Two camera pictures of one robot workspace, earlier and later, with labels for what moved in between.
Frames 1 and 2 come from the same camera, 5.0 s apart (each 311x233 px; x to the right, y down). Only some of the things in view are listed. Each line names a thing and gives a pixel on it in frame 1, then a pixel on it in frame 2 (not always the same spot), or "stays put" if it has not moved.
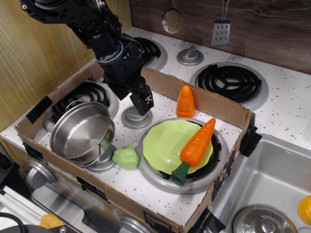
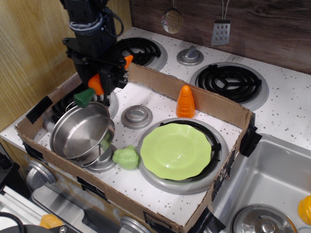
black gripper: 122,66 -> 95,51
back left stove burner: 154,55 stays put
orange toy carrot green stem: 193,150 -> 95,86
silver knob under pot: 105,162 stays put
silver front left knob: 38,175 stays put
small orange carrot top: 185,107 stays put
